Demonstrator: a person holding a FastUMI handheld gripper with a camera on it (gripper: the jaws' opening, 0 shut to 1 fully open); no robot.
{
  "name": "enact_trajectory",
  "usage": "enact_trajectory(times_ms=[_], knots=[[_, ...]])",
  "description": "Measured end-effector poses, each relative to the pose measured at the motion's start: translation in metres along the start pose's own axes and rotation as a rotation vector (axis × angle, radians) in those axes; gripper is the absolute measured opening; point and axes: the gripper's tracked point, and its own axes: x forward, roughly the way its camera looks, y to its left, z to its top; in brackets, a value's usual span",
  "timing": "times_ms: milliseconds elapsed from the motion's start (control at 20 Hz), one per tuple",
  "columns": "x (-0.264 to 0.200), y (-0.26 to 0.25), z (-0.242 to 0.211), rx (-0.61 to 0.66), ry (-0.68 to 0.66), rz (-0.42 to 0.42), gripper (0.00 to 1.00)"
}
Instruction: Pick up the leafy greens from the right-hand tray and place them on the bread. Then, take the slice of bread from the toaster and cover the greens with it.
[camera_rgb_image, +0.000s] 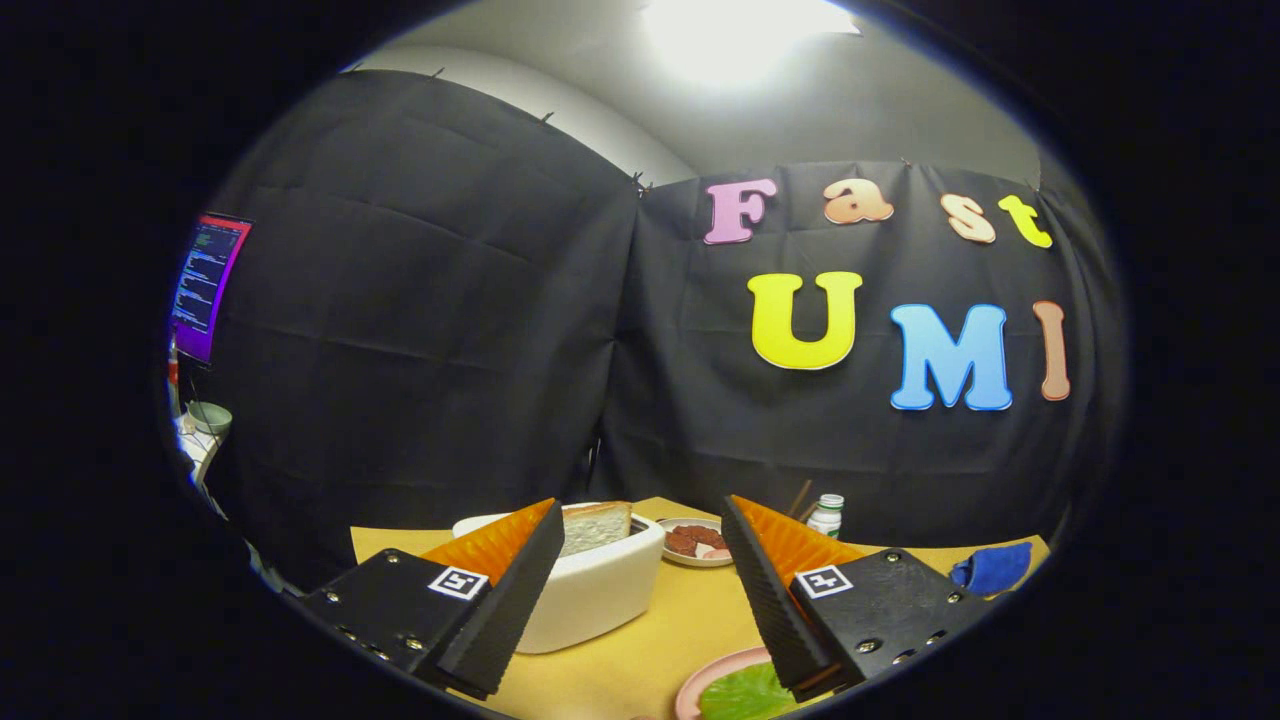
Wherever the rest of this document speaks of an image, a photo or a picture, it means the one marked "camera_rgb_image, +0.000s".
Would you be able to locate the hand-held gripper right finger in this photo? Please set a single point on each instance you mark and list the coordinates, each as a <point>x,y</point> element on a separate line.
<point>765,600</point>

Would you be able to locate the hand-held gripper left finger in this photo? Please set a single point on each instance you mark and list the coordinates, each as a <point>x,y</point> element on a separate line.
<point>510,610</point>

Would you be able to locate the green lettuce leaf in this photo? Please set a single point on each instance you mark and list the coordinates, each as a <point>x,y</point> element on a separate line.
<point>745,695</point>

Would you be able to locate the toasted bread slice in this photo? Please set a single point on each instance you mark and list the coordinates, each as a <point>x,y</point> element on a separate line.
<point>597,528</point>

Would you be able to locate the small plate with meat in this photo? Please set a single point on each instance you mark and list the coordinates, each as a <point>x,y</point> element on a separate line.
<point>700,563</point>

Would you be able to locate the cream white toaster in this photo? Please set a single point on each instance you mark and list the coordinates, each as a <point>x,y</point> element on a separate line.
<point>600,590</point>

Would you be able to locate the brown meat patties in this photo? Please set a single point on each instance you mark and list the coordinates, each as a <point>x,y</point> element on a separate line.
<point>692,540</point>

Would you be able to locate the white drink bottle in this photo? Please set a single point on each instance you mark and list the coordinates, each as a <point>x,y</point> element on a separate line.
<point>826,518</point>

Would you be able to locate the wooden chopstick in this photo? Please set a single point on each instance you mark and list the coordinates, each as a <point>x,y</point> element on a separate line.
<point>800,500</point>

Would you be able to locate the pink round plate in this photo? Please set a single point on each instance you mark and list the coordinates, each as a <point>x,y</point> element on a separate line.
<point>697,682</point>

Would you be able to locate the blue folded towel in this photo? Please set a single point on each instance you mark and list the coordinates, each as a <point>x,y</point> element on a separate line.
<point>995,568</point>

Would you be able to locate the black backdrop cloth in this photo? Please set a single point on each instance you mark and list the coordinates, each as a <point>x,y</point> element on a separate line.
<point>420,330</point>

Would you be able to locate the pale green bowl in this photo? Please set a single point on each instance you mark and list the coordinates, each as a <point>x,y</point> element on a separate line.
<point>210,417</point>

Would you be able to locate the computer monitor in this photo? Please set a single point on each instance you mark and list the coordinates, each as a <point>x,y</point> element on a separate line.
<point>205,285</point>

